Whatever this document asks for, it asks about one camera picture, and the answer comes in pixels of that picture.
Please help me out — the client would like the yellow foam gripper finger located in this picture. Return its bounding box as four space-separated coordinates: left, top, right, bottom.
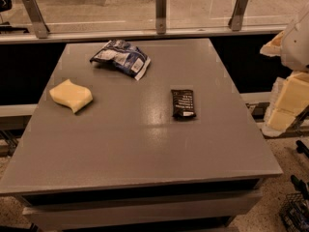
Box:
260 31 284 57
262 72 309 137

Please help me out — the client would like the black rxbar chocolate bar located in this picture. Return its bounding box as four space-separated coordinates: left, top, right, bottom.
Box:
171 89 196 118

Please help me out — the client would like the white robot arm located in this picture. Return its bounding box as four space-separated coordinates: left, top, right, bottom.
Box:
260 4 309 137

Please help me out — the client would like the blue chip bag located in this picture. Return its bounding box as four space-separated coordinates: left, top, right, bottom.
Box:
90 40 151 80

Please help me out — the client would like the yellow sponge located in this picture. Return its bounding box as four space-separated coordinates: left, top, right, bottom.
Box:
49 79 93 113

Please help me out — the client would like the grey table drawer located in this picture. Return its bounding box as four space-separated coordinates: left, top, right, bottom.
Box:
23 189 263 231

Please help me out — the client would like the black office chair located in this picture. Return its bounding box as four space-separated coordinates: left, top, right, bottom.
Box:
0 0 29 34

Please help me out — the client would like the right metal glass bracket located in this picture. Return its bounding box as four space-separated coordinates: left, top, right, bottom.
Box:
228 0 249 31

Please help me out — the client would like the metal glass bracket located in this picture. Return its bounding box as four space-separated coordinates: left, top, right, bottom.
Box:
228 0 249 31
155 0 167 34
21 0 49 39

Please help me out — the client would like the black wire basket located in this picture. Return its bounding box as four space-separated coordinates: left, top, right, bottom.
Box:
279 193 309 232

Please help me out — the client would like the middle metal glass bracket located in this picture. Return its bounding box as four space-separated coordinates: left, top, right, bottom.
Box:
155 0 167 34

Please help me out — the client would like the left metal glass bracket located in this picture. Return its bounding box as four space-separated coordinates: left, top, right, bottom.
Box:
21 0 49 39

